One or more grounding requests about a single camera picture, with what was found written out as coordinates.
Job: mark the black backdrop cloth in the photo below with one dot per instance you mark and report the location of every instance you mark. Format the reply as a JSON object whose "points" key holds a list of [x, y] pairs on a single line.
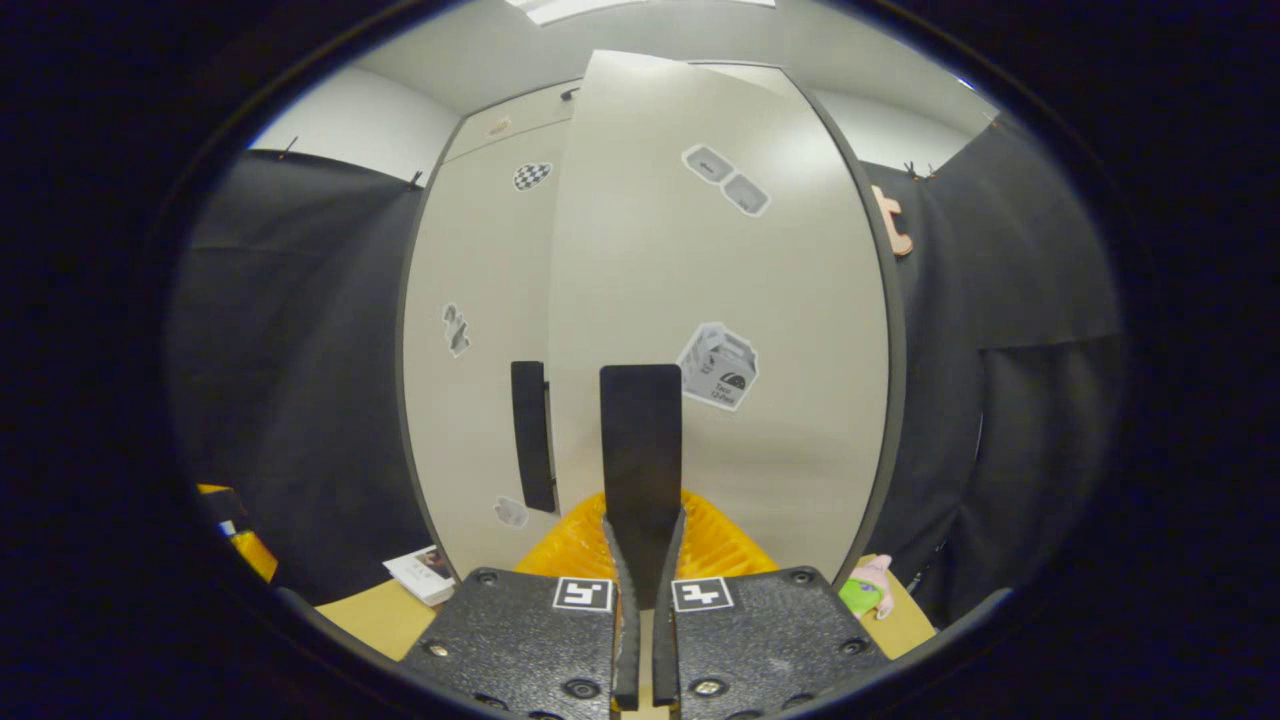
{"points": [[300, 350]]}

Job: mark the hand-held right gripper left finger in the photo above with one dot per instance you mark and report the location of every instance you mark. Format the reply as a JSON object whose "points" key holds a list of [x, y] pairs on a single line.
{"points": [[625, 640]]}

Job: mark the large ceiling light panel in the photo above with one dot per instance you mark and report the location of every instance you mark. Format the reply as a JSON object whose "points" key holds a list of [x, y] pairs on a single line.
{"points": [[600, 8]]}

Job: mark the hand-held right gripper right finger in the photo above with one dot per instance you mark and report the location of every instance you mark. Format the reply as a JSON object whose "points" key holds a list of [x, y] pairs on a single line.
{"points": [[665, 650]]}

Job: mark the beige double-door shoe cabinet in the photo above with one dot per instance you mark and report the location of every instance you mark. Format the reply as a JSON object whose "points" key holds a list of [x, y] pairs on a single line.
{"points": [[530, 115]]}

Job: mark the pink green plush toy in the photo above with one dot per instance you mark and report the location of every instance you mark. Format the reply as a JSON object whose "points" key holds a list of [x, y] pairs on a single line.
{"points": [[870, 590]]}

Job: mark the white booklet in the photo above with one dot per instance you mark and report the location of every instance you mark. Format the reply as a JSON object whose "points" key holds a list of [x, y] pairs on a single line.
{"points": [[422, 578]]}

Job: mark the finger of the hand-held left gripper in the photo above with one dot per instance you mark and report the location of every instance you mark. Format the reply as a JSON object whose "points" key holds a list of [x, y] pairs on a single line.
{"points": [[255, 555]]}

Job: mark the beige cabinet door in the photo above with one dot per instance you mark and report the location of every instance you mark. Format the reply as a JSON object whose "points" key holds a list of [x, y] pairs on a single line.
{"points": [[640, 250], [480, 430]]}

